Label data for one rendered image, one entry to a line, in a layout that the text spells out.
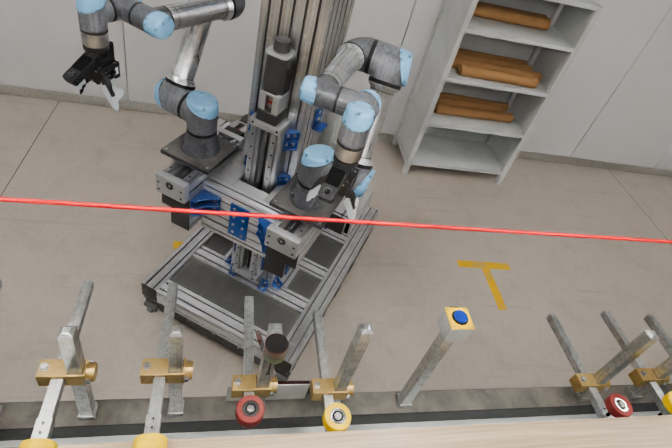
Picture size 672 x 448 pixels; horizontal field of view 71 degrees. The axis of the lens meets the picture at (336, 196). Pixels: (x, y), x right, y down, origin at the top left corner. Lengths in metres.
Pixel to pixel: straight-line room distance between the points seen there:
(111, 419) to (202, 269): 1.11
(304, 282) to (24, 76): 2.65
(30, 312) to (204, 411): 1.38
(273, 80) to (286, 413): 1.12
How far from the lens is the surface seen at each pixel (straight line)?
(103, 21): 1.59
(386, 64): 1.61
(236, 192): 1.96
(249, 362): 1.59
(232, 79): 3.84
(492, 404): 1.98
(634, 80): 4.89
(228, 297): 2.51
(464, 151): 4.28
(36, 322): 2.79
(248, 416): 1.46
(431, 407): 1.86
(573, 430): 1.84
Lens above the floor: 2.25
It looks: 40 degrees down
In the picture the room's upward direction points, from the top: 17 degrees clockwise
